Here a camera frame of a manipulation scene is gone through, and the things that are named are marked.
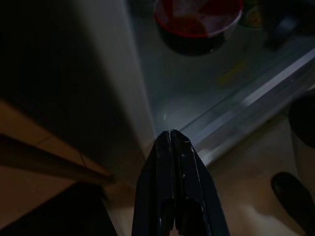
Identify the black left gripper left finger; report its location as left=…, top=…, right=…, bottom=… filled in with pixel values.
left=131, top=130, right=177, bottom=236

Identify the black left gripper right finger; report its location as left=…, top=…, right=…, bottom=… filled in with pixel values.
left=171, top=129, right=231, bottom=236

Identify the glass fridge shelf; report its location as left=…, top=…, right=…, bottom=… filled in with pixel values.
left=152, top=46, right=315, bottom=168

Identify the grey fridge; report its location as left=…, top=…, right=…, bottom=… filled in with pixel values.
left=0, top=0, right=315, bottom=177

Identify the black robot foot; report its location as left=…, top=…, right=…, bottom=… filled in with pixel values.
left=270, top=171, right=315, bottom=236

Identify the light wooden table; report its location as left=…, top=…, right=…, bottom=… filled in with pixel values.
left=0, top=134, right=114, bottom=184

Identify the red white bowl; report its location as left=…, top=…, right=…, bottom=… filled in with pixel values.
left=154, top=0, right=244, bottom=56

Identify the yellow cup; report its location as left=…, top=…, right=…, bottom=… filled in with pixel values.
left=242, top=0, right=263, bottom=29

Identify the small dark container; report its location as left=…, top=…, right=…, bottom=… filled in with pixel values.
left=263, top=0, right=315, bottom=51

